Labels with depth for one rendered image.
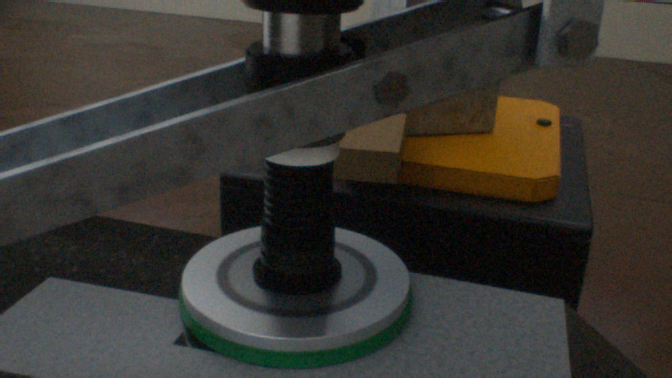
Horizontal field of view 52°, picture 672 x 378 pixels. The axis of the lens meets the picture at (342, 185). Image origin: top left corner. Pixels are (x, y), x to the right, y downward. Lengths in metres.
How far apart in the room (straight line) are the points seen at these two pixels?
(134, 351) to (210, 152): 0.19
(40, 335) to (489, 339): 0.39
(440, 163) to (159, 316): 0.59
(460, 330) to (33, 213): 0.37
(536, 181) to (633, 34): 5.41
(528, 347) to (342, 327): 0.17
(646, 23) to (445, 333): 5.91
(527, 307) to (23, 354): 0.45
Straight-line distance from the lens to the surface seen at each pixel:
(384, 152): 0.98
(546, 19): 0.57
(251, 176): 1.13
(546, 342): 0.64
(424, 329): 0.63
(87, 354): 0.62
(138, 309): 0.66
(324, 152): 0.57
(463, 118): 1.24
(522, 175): 1.09
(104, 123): 0.62
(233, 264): 0.67
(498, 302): 0.69
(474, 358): 0.61
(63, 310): 0.68
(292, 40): 0.54
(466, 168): 1.09
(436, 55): 0.55
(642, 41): 6.47
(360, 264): 0.67
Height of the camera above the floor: 1.16
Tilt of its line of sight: 22 degrees down
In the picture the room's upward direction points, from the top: 2 degrees clockwise
